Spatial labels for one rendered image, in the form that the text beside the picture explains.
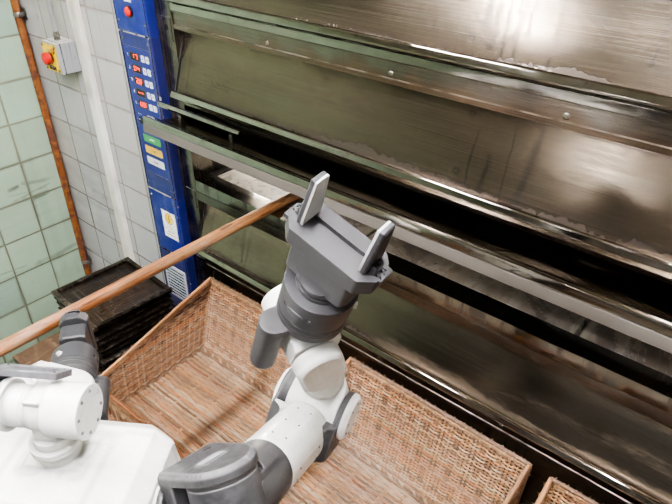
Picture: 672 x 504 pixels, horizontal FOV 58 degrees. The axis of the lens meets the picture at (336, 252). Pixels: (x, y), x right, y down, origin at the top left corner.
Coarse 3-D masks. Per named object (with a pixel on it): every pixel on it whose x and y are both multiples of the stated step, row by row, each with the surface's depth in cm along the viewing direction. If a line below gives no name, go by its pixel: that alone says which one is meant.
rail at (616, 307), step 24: (144, 120) 166; (216, 144) 150; (264, 168) 141; (336, 192) 129; (384, 216) 122; (456, 240) 113; (504, 264) 108; (552, 288) 104; (576, 288) 101; (624, 312) 97; (648, 312) 96
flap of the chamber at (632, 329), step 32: (192, 128) 167; (224, 160) 150; (288, 160) 150; (320, 160) 153; (352, 192) 135; (384, 192) 137; (416, 192) 139; (448, 224) 124; (480, 224) 126; (448, 256) 115; (512, 256) 114; (544, 256) 115; (576, 256) 116; (544, 288) 105; (608, 288) 106; (640, 288) 107; (608, 320) 99
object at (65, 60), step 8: (48, 40) 201; (64, 40) 201; (72, 40) 201; (48, 48) 200; (56, 48) 198; (64, 48) 199; (72, 48) 201; (56, 56) 199; (64, 56) 200; (72, 56) 202; (56, 64) 201; (64, 64) 201; (72, 64) 203; (56, 72) 205; (64, 72) 202; (72, 72) 204
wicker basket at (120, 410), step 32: (224, 288) 199; (192, 320) 202; (224, 320) 201; (256, 320) 192; (128, 352) 185; (160, 352) 197; (192, 352) 208; (224, 352) 205; (128, 384) 190; (160, 384) 198; (192, 384) 198; (224, 384) 198; (256, 384) 197; (128, 416) 172; (160, 416) 187; (192, 416) 186; (224, 416) 187; (256, 416) 187; (192, 448) 177
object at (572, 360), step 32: (224, 192) 182; (416, 288) 146; (448, 288) 143; (480, 320) 137; (512, 320) 133; (544, 352) 129; (576, 352) 124; (608, 352) 124; (608, 384) 122; (640, 384) 117
